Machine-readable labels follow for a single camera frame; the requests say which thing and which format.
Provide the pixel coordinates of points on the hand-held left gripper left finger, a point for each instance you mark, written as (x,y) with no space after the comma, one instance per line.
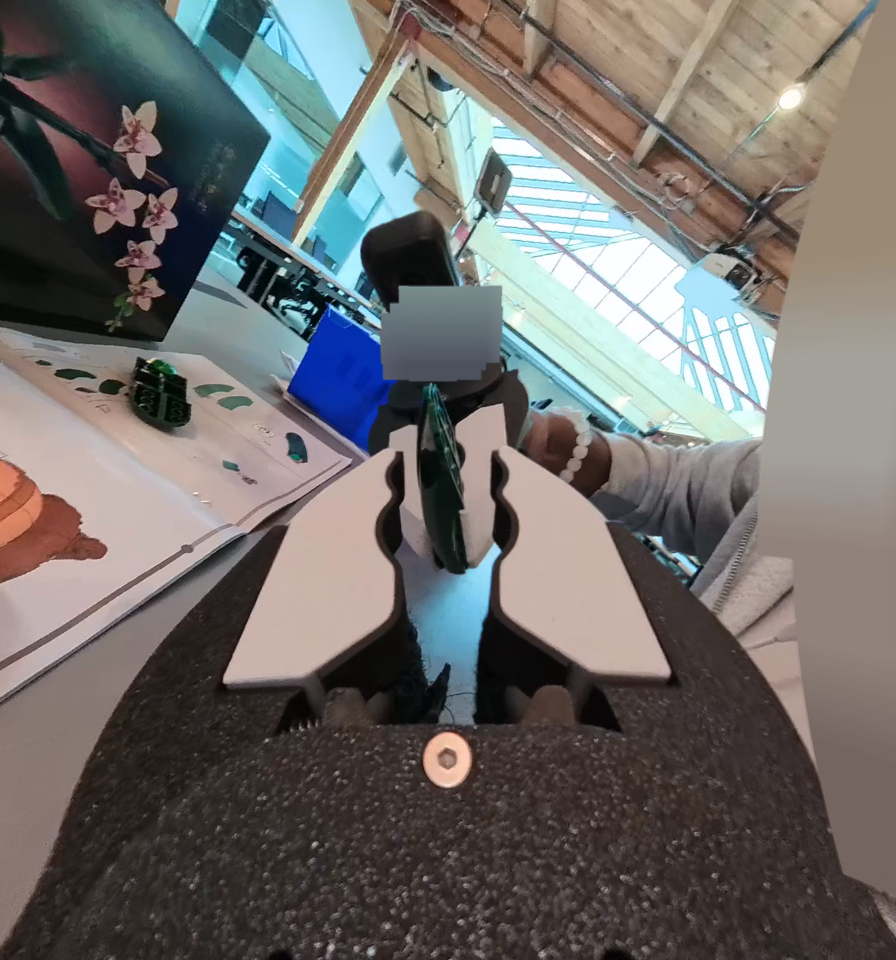
(320,585)

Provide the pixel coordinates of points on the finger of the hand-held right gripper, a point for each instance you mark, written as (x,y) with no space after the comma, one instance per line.
(404,439)
(480,480)

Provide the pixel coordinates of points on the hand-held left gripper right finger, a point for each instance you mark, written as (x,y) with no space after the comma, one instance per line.
(568,585)

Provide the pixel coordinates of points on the dark green toy leaf piece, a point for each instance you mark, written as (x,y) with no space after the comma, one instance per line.
(442,480)

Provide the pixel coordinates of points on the person's right forearm grey sleeve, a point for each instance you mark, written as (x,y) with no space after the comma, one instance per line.
(680,487)

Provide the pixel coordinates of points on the background office desk row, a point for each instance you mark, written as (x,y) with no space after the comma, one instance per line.
(283,262)

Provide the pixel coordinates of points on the person's right hand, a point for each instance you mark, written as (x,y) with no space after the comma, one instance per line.
(553,446)

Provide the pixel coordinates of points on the blue box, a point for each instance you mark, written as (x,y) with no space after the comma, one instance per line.
(335,375)

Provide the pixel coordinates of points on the black floodlight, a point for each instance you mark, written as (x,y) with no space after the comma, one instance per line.
(494,182)

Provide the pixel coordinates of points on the person's grey hooded jacket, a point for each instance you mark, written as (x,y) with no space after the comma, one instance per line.
(748,577)

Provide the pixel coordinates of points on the open instruction booklet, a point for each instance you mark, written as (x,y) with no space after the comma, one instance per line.
(117,487)

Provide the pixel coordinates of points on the dark green toy brick assembly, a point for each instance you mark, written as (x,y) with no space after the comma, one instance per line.
(161,396)

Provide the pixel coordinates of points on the white ceiling projector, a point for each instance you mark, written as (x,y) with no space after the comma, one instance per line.
(727,268)

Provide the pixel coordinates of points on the dark orchid picture box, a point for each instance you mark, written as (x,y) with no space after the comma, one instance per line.
(80,150)

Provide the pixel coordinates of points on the round ceiling lamp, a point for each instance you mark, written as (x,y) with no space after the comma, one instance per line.
(790,97)

